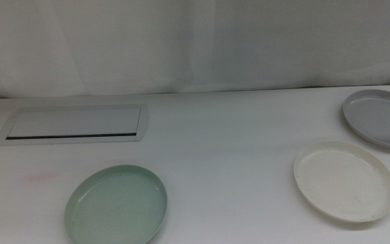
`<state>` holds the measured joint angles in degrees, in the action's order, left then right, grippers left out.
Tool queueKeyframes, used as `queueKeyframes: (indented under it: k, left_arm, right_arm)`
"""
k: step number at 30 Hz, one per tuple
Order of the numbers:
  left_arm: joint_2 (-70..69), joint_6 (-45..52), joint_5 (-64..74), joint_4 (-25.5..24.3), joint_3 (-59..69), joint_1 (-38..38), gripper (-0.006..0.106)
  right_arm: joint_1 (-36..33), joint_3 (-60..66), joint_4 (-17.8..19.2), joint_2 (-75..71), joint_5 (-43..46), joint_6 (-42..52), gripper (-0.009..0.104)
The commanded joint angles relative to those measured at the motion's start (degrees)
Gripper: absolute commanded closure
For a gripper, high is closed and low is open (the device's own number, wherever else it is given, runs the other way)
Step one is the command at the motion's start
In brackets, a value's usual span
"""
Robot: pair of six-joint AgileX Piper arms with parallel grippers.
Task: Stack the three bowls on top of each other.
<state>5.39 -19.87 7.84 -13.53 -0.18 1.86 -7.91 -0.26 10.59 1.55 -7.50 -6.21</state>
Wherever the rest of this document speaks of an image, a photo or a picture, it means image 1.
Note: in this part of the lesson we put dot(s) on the pale green shallow bowl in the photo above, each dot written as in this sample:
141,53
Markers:
117,206

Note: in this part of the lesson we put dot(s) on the white shallow bowl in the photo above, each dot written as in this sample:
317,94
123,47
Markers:
344,181

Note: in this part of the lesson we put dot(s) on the white cloth curtain backdrop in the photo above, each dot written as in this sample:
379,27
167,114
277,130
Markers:
195,44

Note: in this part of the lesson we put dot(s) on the grey shallow bowl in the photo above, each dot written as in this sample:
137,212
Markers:
381,118

